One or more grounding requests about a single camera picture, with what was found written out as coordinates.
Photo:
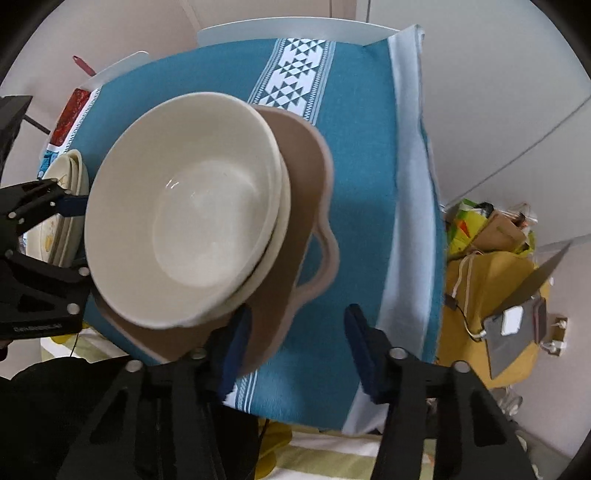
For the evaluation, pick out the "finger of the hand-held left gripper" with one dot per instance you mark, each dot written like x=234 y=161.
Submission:
x=46 y=286
x=71 y=206

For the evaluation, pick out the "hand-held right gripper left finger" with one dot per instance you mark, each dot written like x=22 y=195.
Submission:
x=235 y=350

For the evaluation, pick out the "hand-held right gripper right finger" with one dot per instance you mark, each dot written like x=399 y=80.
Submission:
x=362 y=360

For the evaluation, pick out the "cream plate with orange print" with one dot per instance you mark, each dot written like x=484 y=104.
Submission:
x=46 y=237

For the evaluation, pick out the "white deep plate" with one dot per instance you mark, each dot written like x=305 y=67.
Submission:
x=184 y=221

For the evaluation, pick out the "cream wide bowl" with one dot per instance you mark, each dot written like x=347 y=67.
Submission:
x=282 y=203

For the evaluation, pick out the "plain cream plate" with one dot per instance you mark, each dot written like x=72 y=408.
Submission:
x=84 y=184

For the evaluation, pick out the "black metal stand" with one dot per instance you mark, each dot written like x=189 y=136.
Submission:
x=37 y=124

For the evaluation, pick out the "red blue printed packet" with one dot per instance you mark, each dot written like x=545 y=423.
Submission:
x=69 y=115

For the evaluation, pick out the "striped green white mat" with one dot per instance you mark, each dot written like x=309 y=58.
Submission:
x=323 y=452

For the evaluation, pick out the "white chair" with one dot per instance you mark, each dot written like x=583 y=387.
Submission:
x=120 y=67

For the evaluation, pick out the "large yellow fabric bag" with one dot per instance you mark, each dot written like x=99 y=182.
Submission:
x=480 y=295

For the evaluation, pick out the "grey laptop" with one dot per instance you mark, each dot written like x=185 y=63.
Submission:
x=512 y=355

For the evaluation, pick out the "white power adapter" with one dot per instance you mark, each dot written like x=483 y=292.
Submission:
x=512 y=321

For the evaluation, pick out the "green printed bag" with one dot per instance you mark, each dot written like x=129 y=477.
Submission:
x=461 y=230

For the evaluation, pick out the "blue patterned tablecloth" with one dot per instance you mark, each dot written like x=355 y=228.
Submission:
x=360 y=184

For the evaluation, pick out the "light blue cloth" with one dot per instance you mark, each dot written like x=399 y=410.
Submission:
x=406 y=184

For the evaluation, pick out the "small cardboard box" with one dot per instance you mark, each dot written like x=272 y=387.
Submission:
x=501 y=230

